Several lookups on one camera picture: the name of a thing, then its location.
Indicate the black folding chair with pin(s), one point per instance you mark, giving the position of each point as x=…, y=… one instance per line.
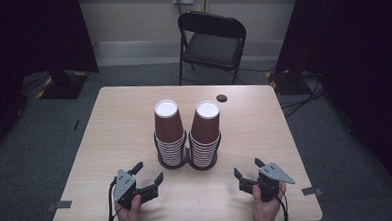
x=213, y=46

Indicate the person's left hand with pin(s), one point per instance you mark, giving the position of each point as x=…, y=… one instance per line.
x=130, y=218

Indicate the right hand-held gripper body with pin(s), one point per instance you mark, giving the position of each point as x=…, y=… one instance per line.
x=270, y=180

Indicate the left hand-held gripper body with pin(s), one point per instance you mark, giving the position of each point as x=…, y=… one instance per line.
x=124, y=187

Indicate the black round table grommet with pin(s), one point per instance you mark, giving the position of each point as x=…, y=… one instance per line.
x=221, y=98

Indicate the grey tape strip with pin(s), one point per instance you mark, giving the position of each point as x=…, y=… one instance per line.
x=59, y=205
x=311, y=191

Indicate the black stand base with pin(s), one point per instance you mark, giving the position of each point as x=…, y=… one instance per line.
x=284, y=81
x=62, y=84

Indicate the single brown paper cup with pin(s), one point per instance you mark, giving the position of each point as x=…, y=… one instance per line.
x=205, y=123

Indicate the black double cup holder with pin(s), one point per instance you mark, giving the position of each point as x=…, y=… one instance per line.
x=187, y=157

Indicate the person's right hand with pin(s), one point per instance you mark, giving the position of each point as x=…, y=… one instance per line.
x=265, y=212

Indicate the dark curtain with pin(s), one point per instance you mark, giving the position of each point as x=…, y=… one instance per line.
x=359, y=66
x=30, y=34

